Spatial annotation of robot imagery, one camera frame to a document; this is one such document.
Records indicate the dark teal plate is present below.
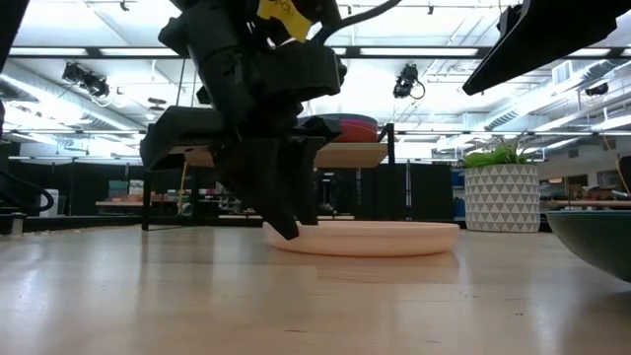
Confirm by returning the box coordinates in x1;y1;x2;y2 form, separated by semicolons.
545;210;631;284

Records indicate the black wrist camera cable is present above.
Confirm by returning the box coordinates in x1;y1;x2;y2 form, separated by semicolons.
311;0;403;44

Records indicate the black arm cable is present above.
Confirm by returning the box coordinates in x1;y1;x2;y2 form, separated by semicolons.
0;169;56;214

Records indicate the white container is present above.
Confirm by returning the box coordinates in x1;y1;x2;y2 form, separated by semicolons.
37;188;60;219

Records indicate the succulent in white patterned pot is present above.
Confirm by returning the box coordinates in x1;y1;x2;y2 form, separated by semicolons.
460;132;542;234

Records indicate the peach plate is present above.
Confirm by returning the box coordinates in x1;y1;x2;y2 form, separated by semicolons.
262;219;461;258

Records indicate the black ceiling-mounted camera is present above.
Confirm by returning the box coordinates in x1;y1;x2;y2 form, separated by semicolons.
392;62;426;101
61;61;112;100

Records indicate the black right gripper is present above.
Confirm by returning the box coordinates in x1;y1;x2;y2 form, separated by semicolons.
461;0;631;97

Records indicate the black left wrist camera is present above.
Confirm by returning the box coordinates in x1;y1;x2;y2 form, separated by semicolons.
251;39;349;105

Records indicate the black metal rig frame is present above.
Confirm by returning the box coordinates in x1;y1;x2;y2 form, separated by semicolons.
0;210;265;236

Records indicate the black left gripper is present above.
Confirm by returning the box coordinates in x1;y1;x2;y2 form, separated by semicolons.
140;0;349;242

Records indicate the yellow paper tag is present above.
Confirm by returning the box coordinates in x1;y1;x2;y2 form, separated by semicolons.
255;0;314;43

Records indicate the orange plate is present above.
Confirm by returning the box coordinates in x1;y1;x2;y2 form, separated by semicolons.
339;122;381;145

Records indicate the wooden background table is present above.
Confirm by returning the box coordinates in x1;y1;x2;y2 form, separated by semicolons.
539;196;631;211

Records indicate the black partition panel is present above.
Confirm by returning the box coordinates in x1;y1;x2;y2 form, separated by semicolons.
354;162;456;222

